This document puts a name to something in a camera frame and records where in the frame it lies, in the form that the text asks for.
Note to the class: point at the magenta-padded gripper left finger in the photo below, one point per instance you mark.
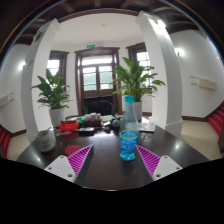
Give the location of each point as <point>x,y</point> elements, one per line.
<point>79,159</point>

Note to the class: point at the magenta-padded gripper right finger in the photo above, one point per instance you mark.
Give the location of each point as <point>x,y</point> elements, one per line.
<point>149,160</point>

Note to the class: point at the clear bottle with blue cap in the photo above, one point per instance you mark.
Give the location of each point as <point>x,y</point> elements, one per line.
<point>129,140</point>

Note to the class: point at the flat round red coaster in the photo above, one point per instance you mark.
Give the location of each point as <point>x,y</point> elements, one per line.
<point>71,150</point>

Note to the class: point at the flat black device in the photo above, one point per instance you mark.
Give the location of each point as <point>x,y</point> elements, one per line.
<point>86,130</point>

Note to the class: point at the printed magazine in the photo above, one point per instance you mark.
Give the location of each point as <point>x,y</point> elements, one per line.
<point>147,127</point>

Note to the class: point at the red box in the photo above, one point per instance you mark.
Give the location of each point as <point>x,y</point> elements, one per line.
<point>69,125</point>

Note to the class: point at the pale green ceramic cup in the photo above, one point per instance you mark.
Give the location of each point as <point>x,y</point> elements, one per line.
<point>45,140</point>

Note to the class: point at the tea set on wooden tray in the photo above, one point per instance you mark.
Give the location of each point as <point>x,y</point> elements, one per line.
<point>91,119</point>

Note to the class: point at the grey headphones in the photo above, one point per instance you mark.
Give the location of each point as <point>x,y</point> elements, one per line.
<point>115,123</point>

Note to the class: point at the green cloth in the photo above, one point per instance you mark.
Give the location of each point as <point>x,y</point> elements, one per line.
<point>107,118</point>

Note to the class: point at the black office chair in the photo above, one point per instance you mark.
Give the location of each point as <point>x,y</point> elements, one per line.
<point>98,106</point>

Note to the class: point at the potted plant in white pot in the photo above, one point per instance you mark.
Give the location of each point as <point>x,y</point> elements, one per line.
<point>53,93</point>
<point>135,80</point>

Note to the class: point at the red carpeted staircase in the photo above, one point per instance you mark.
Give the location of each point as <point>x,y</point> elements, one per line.
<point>217,120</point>
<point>4,140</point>

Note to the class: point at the dark wooden double door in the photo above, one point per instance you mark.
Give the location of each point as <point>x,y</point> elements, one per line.
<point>96,76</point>

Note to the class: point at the dark framed window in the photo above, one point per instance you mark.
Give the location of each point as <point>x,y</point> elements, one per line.
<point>54,65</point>
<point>142,58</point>

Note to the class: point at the white paper notice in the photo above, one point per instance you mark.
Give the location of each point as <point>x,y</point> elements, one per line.
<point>29,64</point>

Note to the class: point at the green exit sign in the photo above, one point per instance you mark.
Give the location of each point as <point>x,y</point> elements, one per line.
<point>90,46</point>

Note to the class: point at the white wall radiator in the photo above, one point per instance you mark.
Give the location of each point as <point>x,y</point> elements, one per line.
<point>6,100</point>
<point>204,82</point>

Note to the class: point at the glowing wall lamp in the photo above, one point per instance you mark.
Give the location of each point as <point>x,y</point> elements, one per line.
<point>22,65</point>
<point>179,51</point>

